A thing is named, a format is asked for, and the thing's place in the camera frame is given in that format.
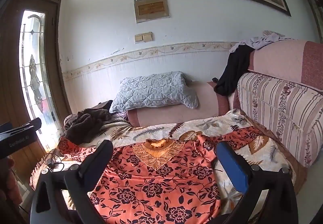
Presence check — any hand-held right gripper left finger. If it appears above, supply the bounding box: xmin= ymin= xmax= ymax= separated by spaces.
xmin=30 ymin=139 xmax=114 ymax=224

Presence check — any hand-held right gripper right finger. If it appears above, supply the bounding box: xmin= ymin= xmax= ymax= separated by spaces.
xmin=214 ymin=141 xmax=302 ymax=224

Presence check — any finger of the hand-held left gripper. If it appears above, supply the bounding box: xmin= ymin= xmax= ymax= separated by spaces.
xmin=0 ymin=117 xmax=42 ymax=139

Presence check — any orange floral blouse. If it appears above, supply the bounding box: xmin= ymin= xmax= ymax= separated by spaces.
xmin=58 ymin=131 xmax=265 ymax=224

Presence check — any person's left forearm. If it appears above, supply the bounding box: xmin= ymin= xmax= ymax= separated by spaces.
xmin=0 ymin=171 xmax=25 ymax=214

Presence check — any person's left hand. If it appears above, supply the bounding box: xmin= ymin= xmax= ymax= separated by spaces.
xmin=5 ymin=157 xmax=17 ymax=173

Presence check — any brown fuzzy garment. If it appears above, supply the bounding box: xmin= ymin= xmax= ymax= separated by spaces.
xmin=63 ymin=107 xmax=111 ymax=145

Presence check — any cream leaf print blanket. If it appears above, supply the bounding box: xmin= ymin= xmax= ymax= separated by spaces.
xmin=30 ymin=108 xmax=297 ymax=224

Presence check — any dark bag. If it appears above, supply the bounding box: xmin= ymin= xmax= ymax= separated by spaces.
xmin=91 ymin=99 xmax=114 ymax=115

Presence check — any wooden stained glass door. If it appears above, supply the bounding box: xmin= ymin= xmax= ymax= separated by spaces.
xmin=0 ymin=0 xmax=73 ymax=214

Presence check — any striped floral sofa cushion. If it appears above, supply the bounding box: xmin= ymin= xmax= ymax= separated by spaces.
xmin=237 ymin=72 xmax=323 ymax=168

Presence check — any grey quilted pillow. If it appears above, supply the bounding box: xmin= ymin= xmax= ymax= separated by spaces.
xmin=109 ymin=71 xmax=200 ymax=114

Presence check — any black garment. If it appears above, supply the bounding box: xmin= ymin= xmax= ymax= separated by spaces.
xmin=213 ymin=44 xmax=255 ymax=96

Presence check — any lavender garment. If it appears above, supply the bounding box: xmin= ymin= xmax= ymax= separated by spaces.
xmin=229 ymin=30 xmax=294 ymax=53

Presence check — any small framed plaque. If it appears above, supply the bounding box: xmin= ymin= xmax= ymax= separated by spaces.
xmin=134 ymin=0 xmax=170 ymax=24

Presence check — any black charger cable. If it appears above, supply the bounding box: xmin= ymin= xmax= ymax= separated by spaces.
xmin=40 ymin=153 xmax=66 ymax=174

